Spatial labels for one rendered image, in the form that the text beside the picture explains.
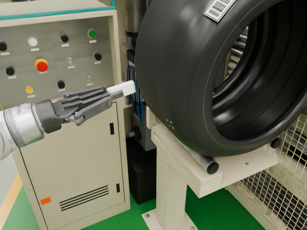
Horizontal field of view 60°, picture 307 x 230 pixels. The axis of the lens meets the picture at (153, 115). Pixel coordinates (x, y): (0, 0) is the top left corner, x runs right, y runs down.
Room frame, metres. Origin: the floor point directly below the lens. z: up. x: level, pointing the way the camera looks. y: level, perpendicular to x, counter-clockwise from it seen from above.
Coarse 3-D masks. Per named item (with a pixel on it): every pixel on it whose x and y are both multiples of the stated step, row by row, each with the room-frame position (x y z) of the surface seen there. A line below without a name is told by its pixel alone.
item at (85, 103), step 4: (96, 96) 0.56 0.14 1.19; (100, 96) 0.56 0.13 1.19; (104, 96) 0.56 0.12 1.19; (108, 96) 0.56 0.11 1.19; (80, 100) 0.54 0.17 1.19; (84, 100) 0.55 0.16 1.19; (88, 100) 0.54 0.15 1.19; (92, 100) 0.54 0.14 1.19; (96, 100) 0.55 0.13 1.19; (68, 104) 0.52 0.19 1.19; (72, 104) 0.53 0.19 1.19; (76, 104) 0.53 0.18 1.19; (80, 104) 0.53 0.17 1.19; (84, 104) 0.53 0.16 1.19; (88, 104) 0.54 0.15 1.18; (112, 104) 0.57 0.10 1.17; (64, 108) 0.51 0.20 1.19; (68, 108) 0.52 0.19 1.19
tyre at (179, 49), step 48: (192, 0) 0.64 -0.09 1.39; (240, 0) 0.60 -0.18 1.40; (288, 0) 0.94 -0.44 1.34; (144, 48) 0.71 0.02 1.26; (192, 48) 0.57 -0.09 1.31; (288, 48) 0.95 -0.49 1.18; (144, 96) 0.72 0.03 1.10; (192, 96) 0.55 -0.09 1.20; (240, 96) 0.96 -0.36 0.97; (288, 96) 0.85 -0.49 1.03; (192, 144) 0.59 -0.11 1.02; (240, 144) 0.63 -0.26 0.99
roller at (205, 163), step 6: (186, 150) 0.72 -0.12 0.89; (192, 150) 0.69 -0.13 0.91; (192, 156) 0.68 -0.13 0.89; (198, 156) 0.66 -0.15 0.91; (204, 156) 0.65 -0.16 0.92; (198, 162) 0.65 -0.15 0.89; (204, 162) 0.63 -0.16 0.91; (210, 162) 0.62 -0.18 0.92; (216, 162) 0.63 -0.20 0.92; (204, 168) 0.62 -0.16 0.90; (210, 168) 0.61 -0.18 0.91; (216, 168) 0.62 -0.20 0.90
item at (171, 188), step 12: (168, 168) 0.97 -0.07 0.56; (156, 180) 1.08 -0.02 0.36; (168, 180) 0.97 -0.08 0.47; (180, 180) 1.01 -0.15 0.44; (156, 192) 1.08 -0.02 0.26; (168, 192) 0.97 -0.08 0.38; (180, 192) 1.01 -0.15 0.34; (156, 204) 1.08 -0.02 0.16; (168, 204) 0.98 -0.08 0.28; (180, 204) 1.01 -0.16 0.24; (156, 216) 1.08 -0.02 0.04; (168, 216) 0.98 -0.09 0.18; (180, 216) 1.02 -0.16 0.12; (168, 228) 0.98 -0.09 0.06
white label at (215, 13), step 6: (216, 0) 0.60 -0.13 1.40; (222, 0) 0.59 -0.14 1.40; (228, 0) 0.59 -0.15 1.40; (234, 0) 0.58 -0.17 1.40; (210, 6) 0.60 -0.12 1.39; (216, 6) 0.59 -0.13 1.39; (222, 6) 0.58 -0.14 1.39; (228, 6) 0.58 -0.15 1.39; (204, 12) 0.59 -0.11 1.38; (210, 12) 0.59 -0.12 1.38; (216, 12) 0.58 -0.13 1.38; (222, 12) 0.57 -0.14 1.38; (216, 18) 0.57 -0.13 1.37
